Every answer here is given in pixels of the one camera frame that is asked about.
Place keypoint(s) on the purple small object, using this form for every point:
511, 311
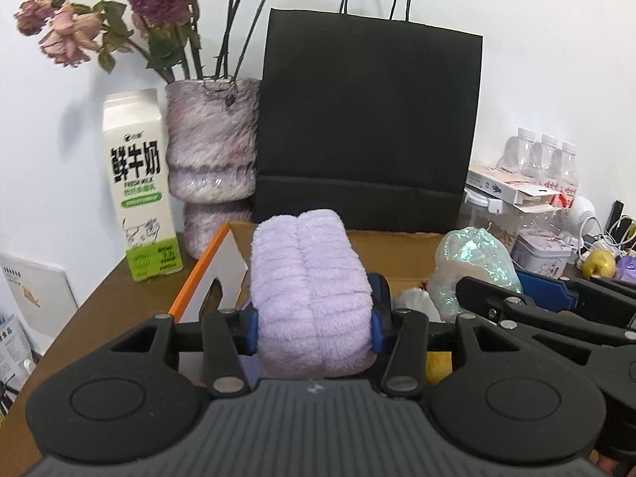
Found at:
627, 267

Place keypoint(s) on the dried rose bouquet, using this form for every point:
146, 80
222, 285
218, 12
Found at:
159, 5

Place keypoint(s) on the clear water bottle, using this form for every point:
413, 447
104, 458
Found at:
568, 171
544, 159
519, 154

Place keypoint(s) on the black paper bag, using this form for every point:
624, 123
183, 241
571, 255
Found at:
367, 124

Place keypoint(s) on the yellow green apple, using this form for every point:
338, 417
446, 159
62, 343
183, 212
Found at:
598, 265

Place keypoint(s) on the white printed tin box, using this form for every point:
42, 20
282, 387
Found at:
539, 256

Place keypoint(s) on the stack of papers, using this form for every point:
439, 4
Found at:
12, 353

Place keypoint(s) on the clear container white lid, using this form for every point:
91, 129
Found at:
489, 228

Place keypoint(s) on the white desk calendar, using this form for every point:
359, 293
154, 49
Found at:
35, 298

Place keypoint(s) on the white round device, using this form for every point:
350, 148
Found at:
582, 216

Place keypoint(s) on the white flat carton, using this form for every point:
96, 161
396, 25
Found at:
512, 184

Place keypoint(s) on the fuzzy purple vase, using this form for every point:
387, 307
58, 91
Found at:
213, 144

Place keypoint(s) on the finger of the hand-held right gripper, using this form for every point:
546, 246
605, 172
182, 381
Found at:
497, 303
544, 288

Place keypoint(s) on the iridescent object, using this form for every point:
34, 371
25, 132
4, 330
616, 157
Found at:
472, 263

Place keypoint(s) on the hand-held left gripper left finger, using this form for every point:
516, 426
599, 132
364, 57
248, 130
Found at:
252, 333

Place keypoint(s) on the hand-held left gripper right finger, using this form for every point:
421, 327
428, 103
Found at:
380, 318

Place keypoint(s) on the cardboard box orange trim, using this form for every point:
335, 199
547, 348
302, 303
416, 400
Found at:
392, 253

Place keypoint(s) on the white green milk carton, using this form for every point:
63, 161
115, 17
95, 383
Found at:
141, 184

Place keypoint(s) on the purple fluffy towel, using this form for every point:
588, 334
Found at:
308, 288

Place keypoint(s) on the black upright gadget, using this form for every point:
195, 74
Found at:
616, 214

